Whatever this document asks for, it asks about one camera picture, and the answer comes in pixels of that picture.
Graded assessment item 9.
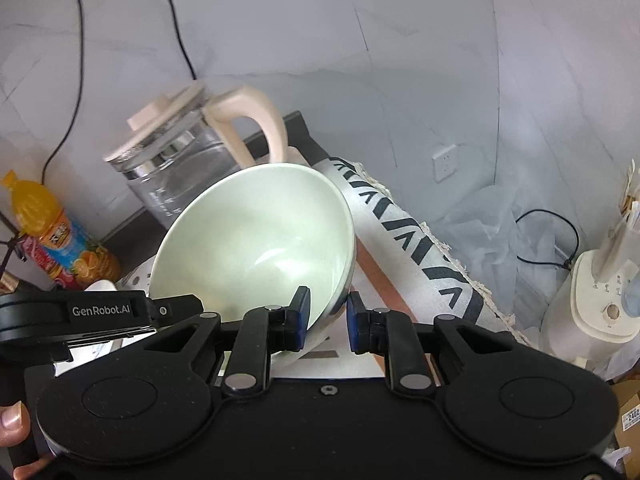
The white wall socket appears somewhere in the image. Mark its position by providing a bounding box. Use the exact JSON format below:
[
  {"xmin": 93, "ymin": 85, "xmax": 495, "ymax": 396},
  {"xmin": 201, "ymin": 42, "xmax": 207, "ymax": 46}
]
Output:
[{"xmin": 432, "ymin": 144, "xmax": 458, "ymax": 183}]

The orange juice bottle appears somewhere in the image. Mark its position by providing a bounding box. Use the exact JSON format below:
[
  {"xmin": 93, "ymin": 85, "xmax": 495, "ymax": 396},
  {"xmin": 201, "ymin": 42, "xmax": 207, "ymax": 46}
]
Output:
[{"xmin": 2, "ymin": 170, "xmax": 120, "ymax": 289}]

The black cable near holder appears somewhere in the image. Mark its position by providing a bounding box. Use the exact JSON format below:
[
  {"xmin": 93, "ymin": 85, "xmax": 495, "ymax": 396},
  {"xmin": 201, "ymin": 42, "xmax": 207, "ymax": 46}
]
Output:
[{"xmin": 513, "ymin": 208, "xmax": 582, "ymax": 272}]

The black power cable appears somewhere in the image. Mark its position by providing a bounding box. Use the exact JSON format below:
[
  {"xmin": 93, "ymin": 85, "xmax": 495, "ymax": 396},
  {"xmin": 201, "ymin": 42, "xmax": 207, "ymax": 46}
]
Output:
[
  {"xmin": 40, "ymin": 0, "xmax": 87, "ymax": 187},
  {"xmin": 130, "ymin": 0, "xmax": 199, "ymax": 83}
]

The patterned woven table mat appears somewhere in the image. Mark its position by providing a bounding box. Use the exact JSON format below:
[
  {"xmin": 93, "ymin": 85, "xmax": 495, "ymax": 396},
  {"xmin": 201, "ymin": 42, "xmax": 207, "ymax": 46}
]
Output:
[{"xmin": 117, "ymin": 146, "xmax": 532, "ymax": 380}]

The person's left hand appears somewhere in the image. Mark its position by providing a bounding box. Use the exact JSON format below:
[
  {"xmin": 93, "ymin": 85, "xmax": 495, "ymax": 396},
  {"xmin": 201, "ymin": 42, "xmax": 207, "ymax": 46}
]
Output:
[{"xmin": 0, "ymin": 401, "xmax": 53, "ymax": 480}]

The white utensil holder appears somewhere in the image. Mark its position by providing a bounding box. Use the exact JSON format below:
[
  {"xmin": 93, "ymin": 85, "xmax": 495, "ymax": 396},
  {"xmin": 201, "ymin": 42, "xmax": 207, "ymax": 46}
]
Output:
[{"xmin": 539, "ymin": 159, "xmax": 640, "ymax": 376}]

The pale green bowl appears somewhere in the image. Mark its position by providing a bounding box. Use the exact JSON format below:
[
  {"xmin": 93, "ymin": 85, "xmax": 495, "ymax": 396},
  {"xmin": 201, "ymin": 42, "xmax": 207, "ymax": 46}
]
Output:
[{"xmin": 149, "ymin": 164, "xmax": 357, "ymax": 353}]

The white plate sweet print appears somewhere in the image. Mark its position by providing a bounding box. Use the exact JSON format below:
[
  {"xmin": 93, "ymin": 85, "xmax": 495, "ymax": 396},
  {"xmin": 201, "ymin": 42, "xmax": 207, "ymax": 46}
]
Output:
[{"xmin": 85, "ymin": 280, "xmax": 117, "ymax": 292}]

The glass kettle cream handle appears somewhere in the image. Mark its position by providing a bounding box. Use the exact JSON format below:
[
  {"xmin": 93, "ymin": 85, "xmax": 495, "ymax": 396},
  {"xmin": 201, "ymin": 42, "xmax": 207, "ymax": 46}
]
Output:
[{"xmin": 103, "ymin": 81, "xmax": 288, "ymax": 229}]

